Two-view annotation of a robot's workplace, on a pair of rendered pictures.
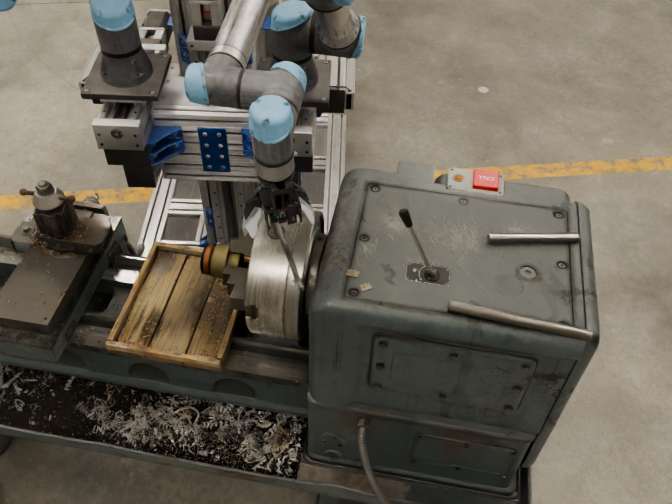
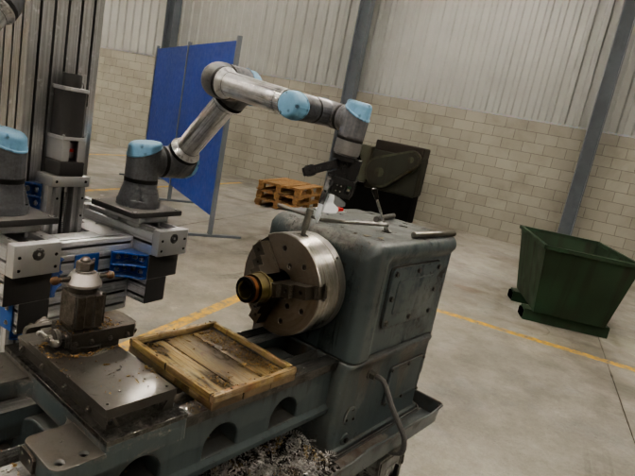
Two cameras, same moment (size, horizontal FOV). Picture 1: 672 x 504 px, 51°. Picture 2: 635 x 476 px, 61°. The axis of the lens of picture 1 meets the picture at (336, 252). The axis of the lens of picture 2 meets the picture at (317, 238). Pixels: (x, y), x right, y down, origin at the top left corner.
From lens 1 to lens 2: 1.73 m
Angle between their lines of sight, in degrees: 62
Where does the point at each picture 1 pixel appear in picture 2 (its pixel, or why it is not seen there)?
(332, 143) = not seen: hidden behind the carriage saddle
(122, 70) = (17, 197)
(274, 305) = (334, 280)
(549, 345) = (448, 242)
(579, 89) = not seen: hidden behind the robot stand
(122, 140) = (42, 262)
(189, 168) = (56, 309)
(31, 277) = (97, 373)
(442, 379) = (411, 297)
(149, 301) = (188, 369)
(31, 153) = not seen: outside the picture
